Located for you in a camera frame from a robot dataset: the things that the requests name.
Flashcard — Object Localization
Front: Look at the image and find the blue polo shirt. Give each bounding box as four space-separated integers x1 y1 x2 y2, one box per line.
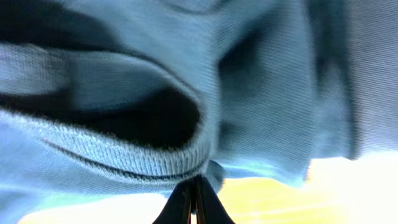
1 0 397 223

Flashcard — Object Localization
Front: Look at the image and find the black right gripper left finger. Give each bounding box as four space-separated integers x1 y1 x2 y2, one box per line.
153 180 193 224

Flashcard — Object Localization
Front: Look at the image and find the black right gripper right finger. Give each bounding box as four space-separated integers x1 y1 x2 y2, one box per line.
194 175 235 224

